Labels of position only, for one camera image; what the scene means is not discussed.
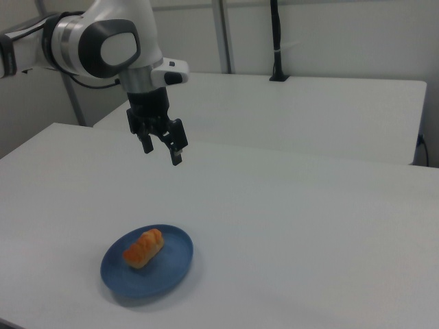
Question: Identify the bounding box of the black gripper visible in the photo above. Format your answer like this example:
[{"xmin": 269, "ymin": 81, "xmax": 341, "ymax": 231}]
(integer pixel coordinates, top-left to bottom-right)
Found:
[{"xmin": 126, "ymin": 87, "xmax": 189, "ymax": 167}]

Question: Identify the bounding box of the orange bread roll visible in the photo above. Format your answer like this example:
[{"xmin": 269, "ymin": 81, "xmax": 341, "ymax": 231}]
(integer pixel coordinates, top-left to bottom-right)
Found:
[{"xmin": 123, "ymin": 228, "xmax": 165, "ymax": 270}]

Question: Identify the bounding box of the blue round plate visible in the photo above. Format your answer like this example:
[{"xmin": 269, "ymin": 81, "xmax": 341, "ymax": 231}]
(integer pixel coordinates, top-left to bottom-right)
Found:
[{"xmin": 99, "ymin": 223, "xmax": 195, "ymax": 298}]

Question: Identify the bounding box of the white side table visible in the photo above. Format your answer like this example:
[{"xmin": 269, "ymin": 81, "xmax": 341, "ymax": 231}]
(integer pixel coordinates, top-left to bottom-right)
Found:
[{"xmin": 92, "ymin": 71, "xmax": 428, "ymax": 166}]

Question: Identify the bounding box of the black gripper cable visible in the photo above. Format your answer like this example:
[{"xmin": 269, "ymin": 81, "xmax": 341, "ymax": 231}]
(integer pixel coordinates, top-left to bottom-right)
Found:
[{"xmin": 67, "ymin": 70, "xmax": 121, "ymax": 89}]

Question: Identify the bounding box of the grey partition post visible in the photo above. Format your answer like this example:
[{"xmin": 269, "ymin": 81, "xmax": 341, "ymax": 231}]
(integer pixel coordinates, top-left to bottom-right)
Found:
[
  {"xmin": 43, "ymin": 0, "xmax": 87, "ymax": 127},
  {"xmin": 210, "ymin": 0, "xmax": 237, "ymax": 75}
]

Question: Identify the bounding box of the black camera pole with base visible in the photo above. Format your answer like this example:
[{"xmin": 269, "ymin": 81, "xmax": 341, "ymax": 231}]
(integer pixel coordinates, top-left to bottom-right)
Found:
[{"xmin": 268, "ymin": 0, "xmax": 291, "ymax": 83}]

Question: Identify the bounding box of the black table edge cable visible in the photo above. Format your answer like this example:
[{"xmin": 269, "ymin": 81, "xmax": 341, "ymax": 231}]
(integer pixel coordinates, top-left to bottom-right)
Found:
[{"xmin": 416, "ymin": 133, "xmax": 431, "ymax": 167}]

